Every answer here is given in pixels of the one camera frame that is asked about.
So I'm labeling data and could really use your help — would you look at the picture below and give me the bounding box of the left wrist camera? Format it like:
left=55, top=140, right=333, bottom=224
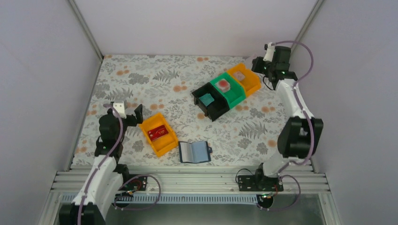
left=112, top=101, right=127, bottom=119

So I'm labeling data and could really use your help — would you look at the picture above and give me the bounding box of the red VIP card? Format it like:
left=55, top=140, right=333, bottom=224
left=147, top=125, right=168, bottom=141

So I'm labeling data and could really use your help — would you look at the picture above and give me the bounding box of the far orange bin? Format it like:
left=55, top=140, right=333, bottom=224
left=226, top=63, right=261, bottom=97

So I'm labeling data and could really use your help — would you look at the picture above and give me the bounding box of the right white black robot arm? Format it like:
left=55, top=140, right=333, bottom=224
left=252, top=43, right=323, bottom=180

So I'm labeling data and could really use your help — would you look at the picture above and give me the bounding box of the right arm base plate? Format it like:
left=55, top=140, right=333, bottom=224
left=236, top=175, right=284, bottom=192

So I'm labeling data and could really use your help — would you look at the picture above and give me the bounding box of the blue card holder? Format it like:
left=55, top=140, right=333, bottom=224
left=178, top=141, right=213, bottom=164

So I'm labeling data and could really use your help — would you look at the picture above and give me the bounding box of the orange bin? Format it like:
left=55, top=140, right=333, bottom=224
left=226, top=63, right=261, bottom=97
left=139, top=112, right=178, bottom=158

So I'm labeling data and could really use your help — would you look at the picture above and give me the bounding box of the black bin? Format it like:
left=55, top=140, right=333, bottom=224
left=192, top=83, right=230, bottom=121

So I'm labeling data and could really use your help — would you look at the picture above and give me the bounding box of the card in far orange bin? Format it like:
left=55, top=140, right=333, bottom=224
left=233, top=71, right=245, bottom=82

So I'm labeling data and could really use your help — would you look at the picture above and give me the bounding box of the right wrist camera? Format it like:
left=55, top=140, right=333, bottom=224
left=263, top=42, right=276, bottom=62

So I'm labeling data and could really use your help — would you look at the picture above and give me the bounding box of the near orange bin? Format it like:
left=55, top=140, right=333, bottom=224
left=139, top=112, right=178, bottom=158

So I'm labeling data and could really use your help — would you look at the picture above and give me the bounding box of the green bin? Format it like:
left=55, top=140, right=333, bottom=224
left=210, top=72, right=246, bottom=109

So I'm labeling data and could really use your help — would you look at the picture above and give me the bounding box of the aluminium rail frame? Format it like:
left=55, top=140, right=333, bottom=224
left=51, top=165, right=330, bottom=194

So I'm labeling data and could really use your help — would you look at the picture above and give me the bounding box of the floral table mat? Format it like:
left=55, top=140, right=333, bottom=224
left=72, top=55, right=288, bottom=166

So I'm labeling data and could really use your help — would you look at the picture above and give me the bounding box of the teal card in black bin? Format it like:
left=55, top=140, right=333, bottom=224
left=199, top=93, right=214, bottom=107

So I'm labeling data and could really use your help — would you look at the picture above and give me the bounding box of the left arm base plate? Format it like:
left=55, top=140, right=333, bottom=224
left=119, top=174, right=148, bottom=192

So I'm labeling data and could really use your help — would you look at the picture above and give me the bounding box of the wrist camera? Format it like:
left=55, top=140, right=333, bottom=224
left=263, top=42, right=276, bottom=62
left=112, top=101, right=127, bottom=119

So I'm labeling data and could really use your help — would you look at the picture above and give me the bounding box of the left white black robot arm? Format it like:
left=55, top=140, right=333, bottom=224
left=58, top=101, right=144, bottom=225

